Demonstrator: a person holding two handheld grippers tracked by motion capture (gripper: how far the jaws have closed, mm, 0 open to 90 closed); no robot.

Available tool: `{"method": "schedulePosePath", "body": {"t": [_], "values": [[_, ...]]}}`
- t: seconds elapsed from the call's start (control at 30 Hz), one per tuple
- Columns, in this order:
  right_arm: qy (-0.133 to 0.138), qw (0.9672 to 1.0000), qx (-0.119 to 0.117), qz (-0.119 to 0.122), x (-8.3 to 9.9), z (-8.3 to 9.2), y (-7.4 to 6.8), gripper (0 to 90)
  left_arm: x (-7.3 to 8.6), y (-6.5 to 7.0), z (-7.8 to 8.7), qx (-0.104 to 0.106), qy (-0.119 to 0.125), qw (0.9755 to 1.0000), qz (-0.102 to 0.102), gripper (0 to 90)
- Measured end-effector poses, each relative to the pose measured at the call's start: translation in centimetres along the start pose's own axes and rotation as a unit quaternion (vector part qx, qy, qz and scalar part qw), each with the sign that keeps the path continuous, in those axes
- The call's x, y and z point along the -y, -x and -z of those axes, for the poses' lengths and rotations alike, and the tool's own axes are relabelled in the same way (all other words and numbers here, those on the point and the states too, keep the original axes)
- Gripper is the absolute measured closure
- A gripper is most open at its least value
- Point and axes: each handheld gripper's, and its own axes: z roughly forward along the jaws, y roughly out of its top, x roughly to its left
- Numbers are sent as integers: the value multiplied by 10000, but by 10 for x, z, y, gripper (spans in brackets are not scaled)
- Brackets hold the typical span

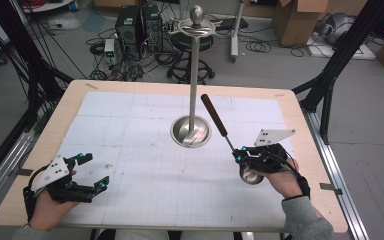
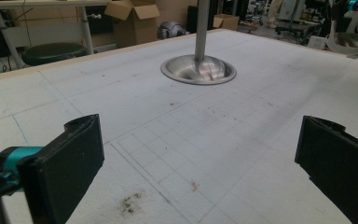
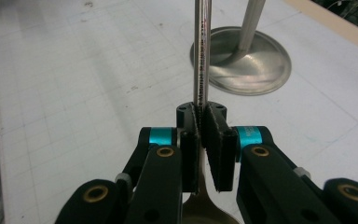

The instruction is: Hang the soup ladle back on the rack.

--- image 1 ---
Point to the tall steel utensil stand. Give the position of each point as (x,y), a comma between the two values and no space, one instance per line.
(193,83)

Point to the white round table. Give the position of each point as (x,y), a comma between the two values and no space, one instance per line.
(46,5)

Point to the black computer tower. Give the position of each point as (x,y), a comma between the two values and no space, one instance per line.
(128,30)
(152,28)

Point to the aluminium rail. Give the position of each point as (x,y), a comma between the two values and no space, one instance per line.
(333,170)
(5,170)

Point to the white grid mat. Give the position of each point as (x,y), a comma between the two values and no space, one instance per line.
(146,186)

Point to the black stool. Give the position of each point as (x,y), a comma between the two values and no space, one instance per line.
(180,68)

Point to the white metal stand post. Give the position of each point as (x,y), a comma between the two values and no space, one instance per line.
(236,33)

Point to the black flat device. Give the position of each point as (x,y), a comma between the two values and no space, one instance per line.
(228,23)

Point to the person's left hand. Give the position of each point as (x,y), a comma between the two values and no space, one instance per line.
(48,213)

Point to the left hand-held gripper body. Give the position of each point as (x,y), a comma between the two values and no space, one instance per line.
(51,172)

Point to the person's right hand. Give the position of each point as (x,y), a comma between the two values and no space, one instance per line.
(286,181)

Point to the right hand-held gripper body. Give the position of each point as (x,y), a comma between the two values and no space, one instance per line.
(270,158)

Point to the white flat panel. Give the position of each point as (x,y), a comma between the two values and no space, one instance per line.
(363,53)

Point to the black metal frame strut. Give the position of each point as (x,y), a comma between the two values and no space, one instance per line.
(30,66)
(340,56)

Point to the small silver box device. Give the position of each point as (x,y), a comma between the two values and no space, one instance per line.
(109,47)

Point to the grey round appliance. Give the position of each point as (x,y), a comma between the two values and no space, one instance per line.
(338,26)

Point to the large cardboard box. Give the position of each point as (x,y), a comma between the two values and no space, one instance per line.
(296,25)

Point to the black tape piece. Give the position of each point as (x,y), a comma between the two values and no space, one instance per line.
(330,188)
(22,172)

